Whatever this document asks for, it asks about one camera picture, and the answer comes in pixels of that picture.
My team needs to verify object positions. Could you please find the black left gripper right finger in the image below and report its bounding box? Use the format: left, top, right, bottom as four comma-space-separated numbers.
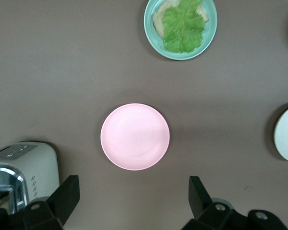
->
182, 176, 288, 230

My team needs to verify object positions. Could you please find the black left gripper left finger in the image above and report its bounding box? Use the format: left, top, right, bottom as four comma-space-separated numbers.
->
0, 175, 80, 230

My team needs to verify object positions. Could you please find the wide pink bowl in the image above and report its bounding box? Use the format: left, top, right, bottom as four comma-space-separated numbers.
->
100, 103, 170, 171

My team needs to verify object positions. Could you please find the cream and chrome toaster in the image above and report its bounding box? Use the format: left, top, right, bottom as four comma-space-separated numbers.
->
0, 141, 60, 215

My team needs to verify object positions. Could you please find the pale green plate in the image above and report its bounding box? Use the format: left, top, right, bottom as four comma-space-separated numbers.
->
144, 0, 218, 60

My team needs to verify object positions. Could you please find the green lettuce leaf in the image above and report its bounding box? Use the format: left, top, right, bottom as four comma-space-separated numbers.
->
162, 0, 206, 54

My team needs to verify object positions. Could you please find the brown bread slice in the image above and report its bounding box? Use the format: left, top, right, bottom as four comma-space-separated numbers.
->
153, 0, 209, 39

